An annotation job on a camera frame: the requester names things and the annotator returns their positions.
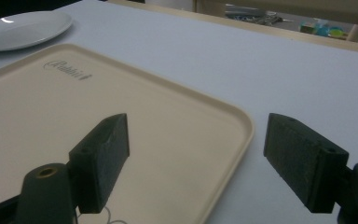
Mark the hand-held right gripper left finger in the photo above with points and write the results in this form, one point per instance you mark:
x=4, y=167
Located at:
x=101, y=161

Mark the white round plate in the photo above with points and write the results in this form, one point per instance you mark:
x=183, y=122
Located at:
x=18, y=29

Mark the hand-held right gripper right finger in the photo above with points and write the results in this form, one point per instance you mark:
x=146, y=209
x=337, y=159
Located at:
x=301, y=158

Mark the colourful toy blocks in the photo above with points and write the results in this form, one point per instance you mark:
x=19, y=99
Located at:
x=323, y=29

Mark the grey metal clutter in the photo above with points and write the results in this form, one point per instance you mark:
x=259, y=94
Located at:
x=254, y=16

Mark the beige plastic tray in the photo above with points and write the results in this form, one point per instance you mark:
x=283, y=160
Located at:
x=174, y=130

